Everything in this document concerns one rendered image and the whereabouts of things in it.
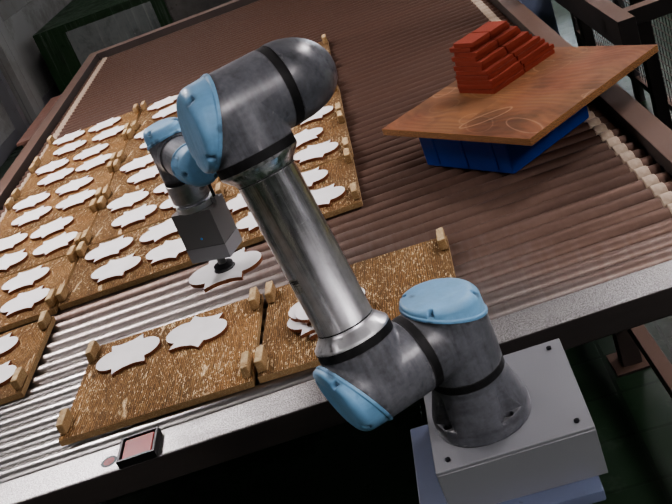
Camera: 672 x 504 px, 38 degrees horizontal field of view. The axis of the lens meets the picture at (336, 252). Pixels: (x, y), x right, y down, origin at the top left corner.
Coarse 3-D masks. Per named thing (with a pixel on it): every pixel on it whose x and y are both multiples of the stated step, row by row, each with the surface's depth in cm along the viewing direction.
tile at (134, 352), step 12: (144, 336) 219; (120, 348) 216; (132, 348) 214; (144, 348) 212; (156, 348) 211; (108, 360) 213; (120, 360) 211; (132, 360) 209; (144, 360) 208; (108, 372) 210
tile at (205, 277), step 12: (240, 252) 191; (252, 252) 189; (240, 264) 186; (252, 264) 184; (192, 276) 189; (204, 276) 187; (216, 276) 185; (228, 276) 183; (240, 276) 181; (204, 288) 182
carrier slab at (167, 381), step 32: (256, 320) 207; (160, 352) 210; (192, 352) 205; (224, 352) 200; (96, 384) 207; (128, 384) 202; (160, 384) 198; (192, 384) 193; (224, 384) 189; (96, 416) 195; (128, 416) 191
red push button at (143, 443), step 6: (138, 438) 184; (144, 438) 183; (150, 438) 182; (126, 444) 183; (132, 444) 183; (138, 444) 182; (144, 444) 181; (150, 444) 181; (126, 450) 182; (132, 450) 181; (138, 450) 180; (144, 450) 179; (126, 456) 180
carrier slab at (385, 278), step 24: (432, 240) 212; (360, 264) 214; (384, 264) 210; (408, 264) 206; (432, 264) 202; (288, 288) 215; (384, 288) 200; (408, 288) 197; (288, 312) 206; (264, 336) 200; (288, 336) 197; (288, 360) 188; (312, 360) 185
